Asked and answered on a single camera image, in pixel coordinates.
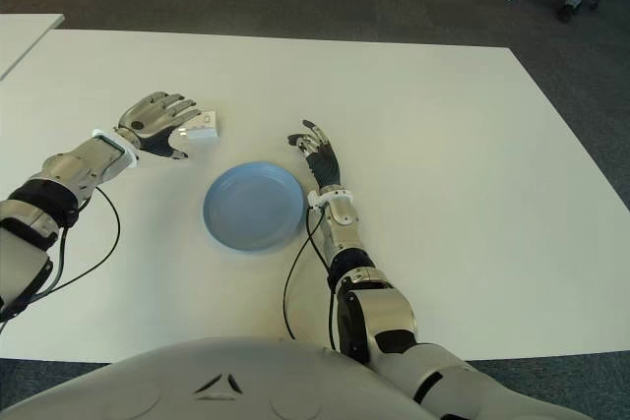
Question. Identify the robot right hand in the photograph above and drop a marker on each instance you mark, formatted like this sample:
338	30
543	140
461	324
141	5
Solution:
325	166

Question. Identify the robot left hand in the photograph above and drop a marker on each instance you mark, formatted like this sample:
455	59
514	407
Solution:
147	120

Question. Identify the white wall charger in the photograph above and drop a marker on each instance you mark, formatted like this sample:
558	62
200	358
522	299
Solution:
207	125

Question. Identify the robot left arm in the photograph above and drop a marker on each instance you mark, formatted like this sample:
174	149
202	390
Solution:
74	164

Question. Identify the blue plate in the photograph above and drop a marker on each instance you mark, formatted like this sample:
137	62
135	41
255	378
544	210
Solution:
251	206

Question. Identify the white side table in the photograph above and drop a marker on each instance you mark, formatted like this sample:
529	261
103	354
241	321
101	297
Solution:
19	39

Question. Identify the grey robot torso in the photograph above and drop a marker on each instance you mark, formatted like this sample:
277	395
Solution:
221	380

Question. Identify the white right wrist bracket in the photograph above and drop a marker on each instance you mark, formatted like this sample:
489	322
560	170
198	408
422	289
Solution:
317	198

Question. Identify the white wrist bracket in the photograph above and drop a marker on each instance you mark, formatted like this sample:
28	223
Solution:
129	154
317	198

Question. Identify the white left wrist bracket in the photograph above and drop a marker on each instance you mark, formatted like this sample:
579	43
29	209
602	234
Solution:
129	154

